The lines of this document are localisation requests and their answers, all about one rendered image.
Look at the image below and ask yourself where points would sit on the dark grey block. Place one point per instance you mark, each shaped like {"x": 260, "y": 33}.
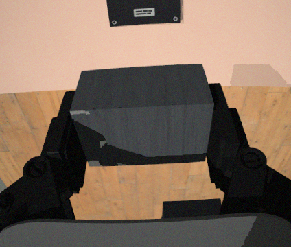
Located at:
{"x": 143, "y": 115}

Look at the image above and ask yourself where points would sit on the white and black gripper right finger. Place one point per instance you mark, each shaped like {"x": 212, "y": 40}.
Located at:
{"x": 240, "y": 171}

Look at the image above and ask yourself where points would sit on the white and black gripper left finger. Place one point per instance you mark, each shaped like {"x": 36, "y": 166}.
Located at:
{"x": 49, "y": 180}

